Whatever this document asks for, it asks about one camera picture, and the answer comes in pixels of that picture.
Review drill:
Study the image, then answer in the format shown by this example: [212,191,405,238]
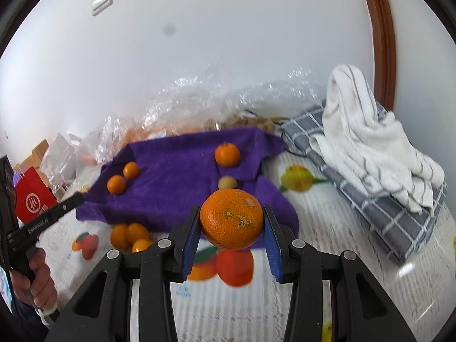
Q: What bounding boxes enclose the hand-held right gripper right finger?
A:
[262,205,417,342]

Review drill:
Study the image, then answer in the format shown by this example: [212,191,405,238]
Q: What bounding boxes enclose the brown wooden door frame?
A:
[358,0,397,113]

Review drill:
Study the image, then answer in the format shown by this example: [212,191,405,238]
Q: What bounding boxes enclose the person's left forearm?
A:
[7,299,54,342]

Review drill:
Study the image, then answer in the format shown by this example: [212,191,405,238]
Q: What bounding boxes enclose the person's left hand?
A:
[10,247,58,310]

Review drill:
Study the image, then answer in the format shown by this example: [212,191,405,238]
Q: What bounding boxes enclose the white striped towel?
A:
[309,64,446,214]

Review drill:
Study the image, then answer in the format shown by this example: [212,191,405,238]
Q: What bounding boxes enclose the grey checked cloth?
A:
[280,101,447,266]

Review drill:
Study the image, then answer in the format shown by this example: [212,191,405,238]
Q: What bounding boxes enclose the red paper bag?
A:
[15,166,58,223]

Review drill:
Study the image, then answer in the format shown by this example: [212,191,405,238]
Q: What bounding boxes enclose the purple towel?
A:
[76,126,299,250]

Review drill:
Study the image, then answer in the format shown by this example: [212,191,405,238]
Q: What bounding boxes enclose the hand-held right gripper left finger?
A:
[44,205,203,342]

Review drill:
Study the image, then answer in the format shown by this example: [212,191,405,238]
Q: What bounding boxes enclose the light wooden furniture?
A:
[14,139,50,175]

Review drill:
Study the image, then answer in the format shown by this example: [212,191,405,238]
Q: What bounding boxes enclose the white plastic bags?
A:
[39,133,82,182]

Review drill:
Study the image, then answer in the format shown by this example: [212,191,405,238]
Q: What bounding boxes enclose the white light switch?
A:
[91,0,113,16]

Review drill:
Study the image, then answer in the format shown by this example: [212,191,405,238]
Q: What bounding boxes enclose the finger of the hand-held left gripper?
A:
[49,192,85,219]

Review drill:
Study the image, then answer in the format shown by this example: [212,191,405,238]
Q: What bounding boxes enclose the printed fruit tablecloth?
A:
[36,150,456,342]

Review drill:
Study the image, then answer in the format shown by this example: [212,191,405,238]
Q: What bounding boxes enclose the large clear plastic bag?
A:
[142,55,321,139]

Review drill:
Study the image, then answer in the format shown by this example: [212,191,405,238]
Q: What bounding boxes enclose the pile of brown nuts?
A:
[205,112,276,132]

